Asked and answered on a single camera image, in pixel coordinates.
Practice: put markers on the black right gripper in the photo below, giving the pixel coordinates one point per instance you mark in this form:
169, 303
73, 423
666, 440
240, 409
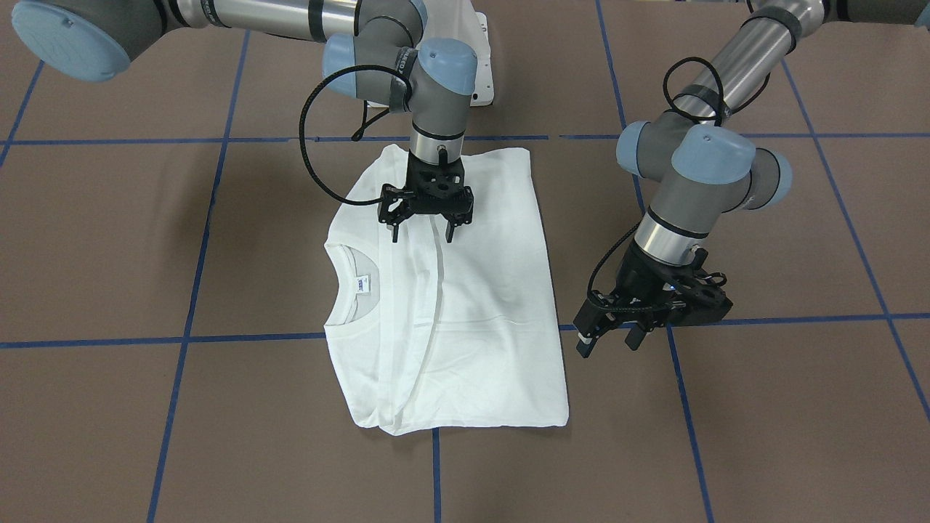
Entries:
391, 208

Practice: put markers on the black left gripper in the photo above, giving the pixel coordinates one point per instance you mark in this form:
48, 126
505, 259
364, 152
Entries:
635, 279

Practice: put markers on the white long-sleeve text shirt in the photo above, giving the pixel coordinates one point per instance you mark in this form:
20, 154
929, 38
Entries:
427, 333

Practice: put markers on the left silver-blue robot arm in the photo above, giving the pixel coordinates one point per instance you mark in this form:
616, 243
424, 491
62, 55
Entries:
705, 170

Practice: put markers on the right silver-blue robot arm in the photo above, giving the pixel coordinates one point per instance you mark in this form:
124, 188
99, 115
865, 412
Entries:
375, 51

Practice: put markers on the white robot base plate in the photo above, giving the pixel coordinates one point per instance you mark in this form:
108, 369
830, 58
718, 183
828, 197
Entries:
459, 20

